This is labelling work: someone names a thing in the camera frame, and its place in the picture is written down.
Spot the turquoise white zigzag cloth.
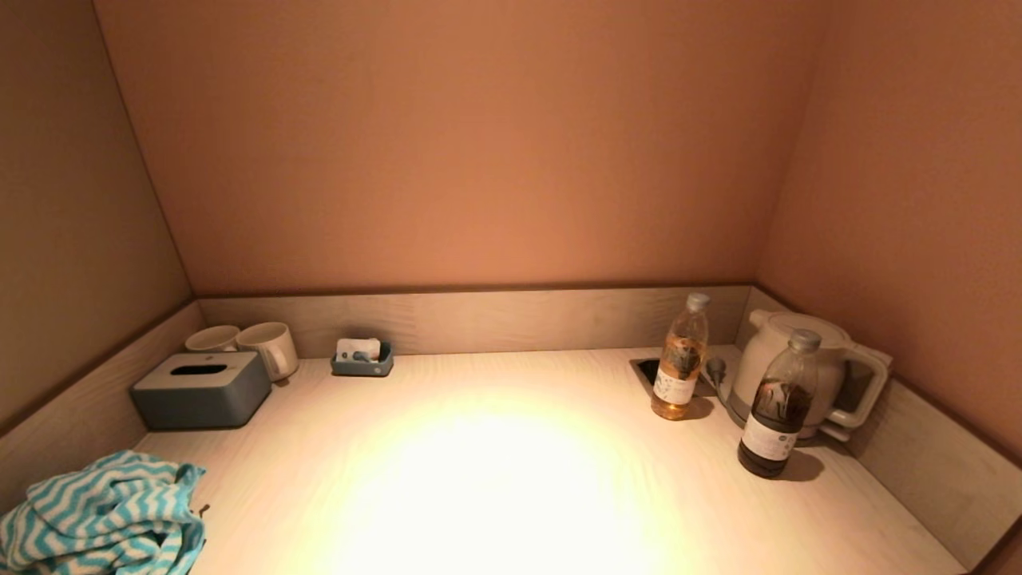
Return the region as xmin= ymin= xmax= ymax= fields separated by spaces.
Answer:
xmin=0 ymin=450 xmax=207 ymax=575

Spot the light wood backsplash panel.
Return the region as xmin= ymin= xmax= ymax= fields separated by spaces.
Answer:
xmin=0 ymin=301 xmax=205 ymax=512
xmin=735 ymin=286 xmax=1022 ymax=571
xmin=197 ymin=285 xmax=754 ymax=359

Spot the black recessed socket box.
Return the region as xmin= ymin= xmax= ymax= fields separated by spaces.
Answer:
xmin=631 ymin=357 xmax=717 ymax=398

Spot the small grey-blue tray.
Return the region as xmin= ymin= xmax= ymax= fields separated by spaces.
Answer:
xmin=331 ymin=342 xmax=394 ymax=378

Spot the amber tea plastic bottle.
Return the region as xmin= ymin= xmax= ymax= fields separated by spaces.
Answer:
xmin=651 ymin=292 xmax=711 ymax=421

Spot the white ceramic mug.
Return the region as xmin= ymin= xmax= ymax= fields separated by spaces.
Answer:
xmin=185 ymin=324 xmax=241 ymax=354
xmin=236 ymin=322 xmax=299 ymax=383

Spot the white electric kettle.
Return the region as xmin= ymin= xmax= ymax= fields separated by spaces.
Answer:
xmin=731 ymin=310 xmax=892 ymax=432

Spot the dark tea plastic bottle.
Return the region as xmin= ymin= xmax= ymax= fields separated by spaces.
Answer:
xmin=737 ymin=328 xmax=823 ymax=479

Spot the grey tissue box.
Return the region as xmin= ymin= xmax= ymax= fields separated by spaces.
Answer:
xmin=130 ymin=351 xmax=273 ymax=430

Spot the grey kettle plug and cord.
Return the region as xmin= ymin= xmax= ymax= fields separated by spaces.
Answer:
xmin=705 ymin=355 xmax=735 ymax=408

